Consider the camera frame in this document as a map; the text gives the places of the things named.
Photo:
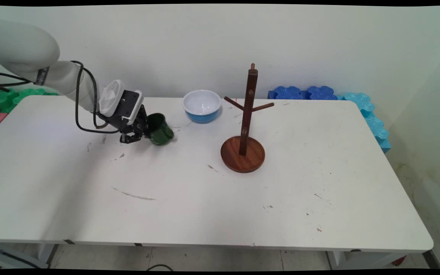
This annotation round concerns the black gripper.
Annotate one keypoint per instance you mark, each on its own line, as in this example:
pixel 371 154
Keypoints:
pixel 130 126

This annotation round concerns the green enamel mug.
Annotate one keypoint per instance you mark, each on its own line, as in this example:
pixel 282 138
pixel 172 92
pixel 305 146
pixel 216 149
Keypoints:
pixel 162 133

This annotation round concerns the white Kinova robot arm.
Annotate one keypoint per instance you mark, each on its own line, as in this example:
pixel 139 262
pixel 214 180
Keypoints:
pixel 21 46

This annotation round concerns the blue and white bowl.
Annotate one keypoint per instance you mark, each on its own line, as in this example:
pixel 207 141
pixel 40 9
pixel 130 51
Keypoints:
pixel 201 114

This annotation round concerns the wooden mug tree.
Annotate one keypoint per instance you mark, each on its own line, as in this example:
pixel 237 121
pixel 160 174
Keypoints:
pixel 243 152

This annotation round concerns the green foam mat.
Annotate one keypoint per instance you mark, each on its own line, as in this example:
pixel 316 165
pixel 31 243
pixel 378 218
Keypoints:
pixel 2 100

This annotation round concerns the dark blue foam mat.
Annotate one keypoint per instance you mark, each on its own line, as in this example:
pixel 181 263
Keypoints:
pixel 287 93
pixel 321 93

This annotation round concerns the white table leg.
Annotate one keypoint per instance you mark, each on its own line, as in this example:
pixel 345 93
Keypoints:
pixel 357 259
pixel 46 254

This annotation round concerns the light blue foam mat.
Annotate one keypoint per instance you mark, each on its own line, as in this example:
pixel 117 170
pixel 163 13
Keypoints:
pixel 372 122

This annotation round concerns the small red floor object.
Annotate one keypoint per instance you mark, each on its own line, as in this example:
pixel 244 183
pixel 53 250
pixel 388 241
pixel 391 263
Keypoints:
pixel 398 261

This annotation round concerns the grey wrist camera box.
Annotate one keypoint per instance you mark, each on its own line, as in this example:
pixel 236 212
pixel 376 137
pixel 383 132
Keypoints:
pixel 131 105

